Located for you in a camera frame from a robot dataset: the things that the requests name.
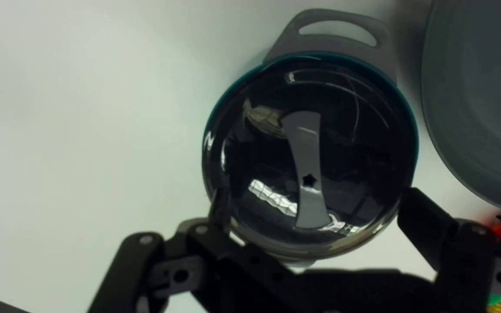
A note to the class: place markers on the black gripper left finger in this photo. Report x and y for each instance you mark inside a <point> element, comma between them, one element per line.
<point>147,267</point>

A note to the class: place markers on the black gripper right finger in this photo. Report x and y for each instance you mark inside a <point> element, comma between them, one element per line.
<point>465,261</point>

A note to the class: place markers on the grey bowl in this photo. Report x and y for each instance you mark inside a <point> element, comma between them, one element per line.
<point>482,98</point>

